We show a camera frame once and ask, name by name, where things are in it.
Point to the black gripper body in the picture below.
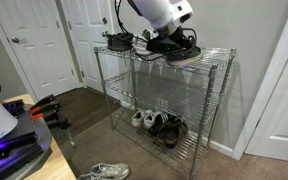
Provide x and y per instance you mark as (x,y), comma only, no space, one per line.
(181,41)

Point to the dark grey sneaker white sole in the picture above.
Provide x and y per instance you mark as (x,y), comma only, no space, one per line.
(139,44)

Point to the round grey robot base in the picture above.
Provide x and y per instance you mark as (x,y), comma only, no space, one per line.
(17,151)

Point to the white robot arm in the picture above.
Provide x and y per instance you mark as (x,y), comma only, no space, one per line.
(167,19)

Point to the black sneaker front top shelf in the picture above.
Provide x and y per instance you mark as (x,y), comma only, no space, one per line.
(184,58)

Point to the small white shoe right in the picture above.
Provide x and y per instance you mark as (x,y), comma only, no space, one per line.
(149,120)

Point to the small white shoe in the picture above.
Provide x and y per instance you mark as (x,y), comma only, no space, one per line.
(137,118)
(149,120)

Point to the small white shoe left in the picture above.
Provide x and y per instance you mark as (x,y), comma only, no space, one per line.
(137,118)

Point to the black sandal on bottom shelf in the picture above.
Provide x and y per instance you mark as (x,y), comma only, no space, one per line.
(171,133)

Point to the dark grey sneaker far end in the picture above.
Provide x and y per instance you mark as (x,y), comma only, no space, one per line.
(119,41)

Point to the black slide white stripes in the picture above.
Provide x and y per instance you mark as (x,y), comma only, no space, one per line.
(161,118)

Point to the white panel door middle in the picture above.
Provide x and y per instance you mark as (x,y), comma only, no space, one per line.
(87,20)

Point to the white panel door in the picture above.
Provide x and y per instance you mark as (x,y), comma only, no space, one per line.
(87,20)
(36,34)

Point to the white door right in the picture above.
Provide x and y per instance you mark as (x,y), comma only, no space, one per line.
(265,132)

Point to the white panel door left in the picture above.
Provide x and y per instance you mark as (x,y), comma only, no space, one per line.
(36,34)

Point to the grey sneaker on floor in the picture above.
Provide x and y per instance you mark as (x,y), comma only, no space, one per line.
(104,171)

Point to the wooden table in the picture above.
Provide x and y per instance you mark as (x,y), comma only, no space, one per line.
(51,164)

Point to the chrome wire shoe rack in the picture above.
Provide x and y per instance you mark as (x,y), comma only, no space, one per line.
(192,92)

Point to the orange handled clamps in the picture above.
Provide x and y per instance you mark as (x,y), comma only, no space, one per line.
(49,109)

